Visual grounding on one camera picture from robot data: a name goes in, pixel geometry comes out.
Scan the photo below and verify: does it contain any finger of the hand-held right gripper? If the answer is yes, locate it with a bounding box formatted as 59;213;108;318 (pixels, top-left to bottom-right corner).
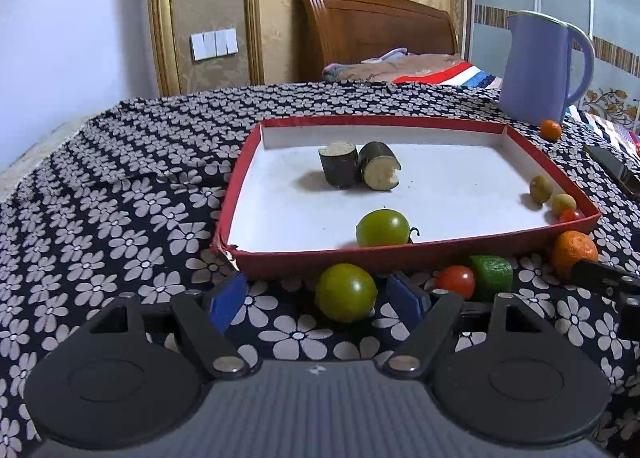
570;260;640;329

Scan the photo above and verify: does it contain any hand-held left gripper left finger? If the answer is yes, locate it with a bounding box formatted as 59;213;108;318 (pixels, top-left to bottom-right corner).
82;272;251;379

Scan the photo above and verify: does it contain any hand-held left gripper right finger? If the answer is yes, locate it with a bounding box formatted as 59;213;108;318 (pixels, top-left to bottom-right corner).
382;272;551;379

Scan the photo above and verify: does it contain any large orange mandarin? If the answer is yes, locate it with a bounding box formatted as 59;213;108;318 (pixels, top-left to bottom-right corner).
551;230;599;281

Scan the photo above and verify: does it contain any green tomato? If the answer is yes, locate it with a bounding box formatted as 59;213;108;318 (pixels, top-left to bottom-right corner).
356;208;421;248
315;263;378;324

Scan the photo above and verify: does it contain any pale yellow small fruit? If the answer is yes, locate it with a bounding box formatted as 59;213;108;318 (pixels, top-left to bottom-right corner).
552;193;577;217

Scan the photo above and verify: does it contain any olive green small fruit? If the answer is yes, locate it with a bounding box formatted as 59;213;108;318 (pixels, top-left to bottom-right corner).
529;175;553;205

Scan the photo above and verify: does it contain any red shallow cardboard box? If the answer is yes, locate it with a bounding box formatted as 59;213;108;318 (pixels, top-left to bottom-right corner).
210;117;602;281

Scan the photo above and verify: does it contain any dark sugarcane piece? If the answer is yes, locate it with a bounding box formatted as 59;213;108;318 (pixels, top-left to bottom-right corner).
357;141;402;190
318;140;362;190

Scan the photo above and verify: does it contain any green lime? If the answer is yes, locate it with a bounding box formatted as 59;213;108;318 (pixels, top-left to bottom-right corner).
467;254;514;302

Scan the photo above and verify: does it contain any black white floral tablecloth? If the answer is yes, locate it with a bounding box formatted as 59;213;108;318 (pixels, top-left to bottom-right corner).
0;80;640;458

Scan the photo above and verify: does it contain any patchwork patterned cloth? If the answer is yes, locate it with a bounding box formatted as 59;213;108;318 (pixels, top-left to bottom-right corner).
567;105;640;159

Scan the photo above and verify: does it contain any blue pitcher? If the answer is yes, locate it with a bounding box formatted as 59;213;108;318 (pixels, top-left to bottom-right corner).
499;10;596;126

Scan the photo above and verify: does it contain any red white blue striped blanket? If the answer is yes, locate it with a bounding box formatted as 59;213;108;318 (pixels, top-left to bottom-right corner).
392;62;503;89

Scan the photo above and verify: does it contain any brown pink bedding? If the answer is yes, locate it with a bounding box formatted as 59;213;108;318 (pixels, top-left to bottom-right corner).
322;48;468;84

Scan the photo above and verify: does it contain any wooden bed headboard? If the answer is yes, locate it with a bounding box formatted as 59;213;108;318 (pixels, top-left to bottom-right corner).
293;0;460;82

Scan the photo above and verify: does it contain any white wall light switch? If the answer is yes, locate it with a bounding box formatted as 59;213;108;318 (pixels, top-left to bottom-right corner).
190;28;239;62

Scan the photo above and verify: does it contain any gold wall moulding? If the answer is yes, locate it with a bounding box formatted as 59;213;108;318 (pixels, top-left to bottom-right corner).
146;0;182;96
242;0;265;85

